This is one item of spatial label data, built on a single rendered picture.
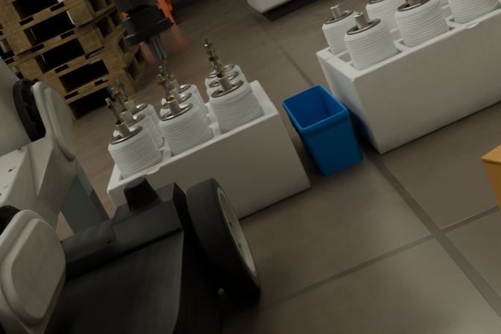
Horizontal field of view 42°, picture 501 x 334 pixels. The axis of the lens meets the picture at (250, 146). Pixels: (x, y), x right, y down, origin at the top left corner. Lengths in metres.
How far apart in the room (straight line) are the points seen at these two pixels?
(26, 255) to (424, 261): 0.56
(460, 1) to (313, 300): 0.73
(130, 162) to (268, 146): 0.29
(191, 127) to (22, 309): 0.71
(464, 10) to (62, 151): 0.86
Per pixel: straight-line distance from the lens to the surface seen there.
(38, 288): 0.80
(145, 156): 1.39
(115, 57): 3.66
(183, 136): 1.37
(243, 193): 1.38
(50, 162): 1.06
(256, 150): 1.35
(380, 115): 1.39
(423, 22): 1.42
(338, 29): 1.62
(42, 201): 1.04
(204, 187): 1.05
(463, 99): 1.44
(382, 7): 1.64
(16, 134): 1.11
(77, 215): 1.50
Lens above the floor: 0.53
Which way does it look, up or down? 17 degrees down
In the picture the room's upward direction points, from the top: 25 degrees counter-clockwise
